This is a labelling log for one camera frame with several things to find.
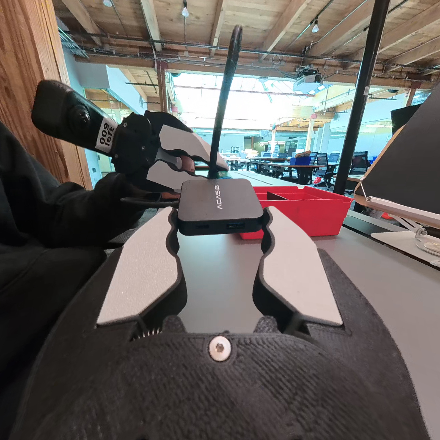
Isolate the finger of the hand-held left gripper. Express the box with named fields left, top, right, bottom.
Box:
left=145, top=159, right=208, bottom=192
left=156, top=124, right=230, bottom=171

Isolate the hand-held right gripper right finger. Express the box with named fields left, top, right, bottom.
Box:
left=252, top=206, right=344, bottom=327

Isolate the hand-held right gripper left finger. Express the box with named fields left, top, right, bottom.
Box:
left=96, top=206, right=188, bottom=327

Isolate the black usb cable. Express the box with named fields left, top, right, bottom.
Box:
left=207, top=24, right=244, bottom=181

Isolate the black usb hub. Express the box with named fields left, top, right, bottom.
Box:
left=176, top=178, right=265, bottom=237

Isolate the person's left forearm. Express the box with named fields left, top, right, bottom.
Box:
left=45, top=172, right=165, bottom=248

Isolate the red plastic bin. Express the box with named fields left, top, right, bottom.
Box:
left=239, top=186, right=355, bottom=240

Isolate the long dark work table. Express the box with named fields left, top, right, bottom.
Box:
left=223, top=155, right=325, bottom=186

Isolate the black office chair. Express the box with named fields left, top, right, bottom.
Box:
left=351, top=151, right=370, bottom=176
left=314, top=153, right=339, bottom=188

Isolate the person's black sweatshirt torso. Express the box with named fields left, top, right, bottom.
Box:
left=0, top=120, right=107, bottom=440

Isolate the white board stand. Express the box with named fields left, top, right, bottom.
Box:
left=366, top=195, right=440, bottom=256

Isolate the wooden column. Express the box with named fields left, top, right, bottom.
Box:
left=0, top=0, right=93, bottom=190

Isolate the ceiling projector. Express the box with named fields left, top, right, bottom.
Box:
left=292, top=68, right=325, bottom=93

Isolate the dark board with cardboard backing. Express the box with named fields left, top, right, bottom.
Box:
left=353, top=84, right=440, bottom=215

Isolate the black vertical pole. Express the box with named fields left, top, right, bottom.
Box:
left=333, top=0, right=391, bottom=195

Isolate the black monitor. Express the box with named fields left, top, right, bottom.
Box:
left=390, top=103, right=424, bottom=136

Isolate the black hub pigtail cable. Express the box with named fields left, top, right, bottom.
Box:
left=120, top=196, right=181, bottom=209

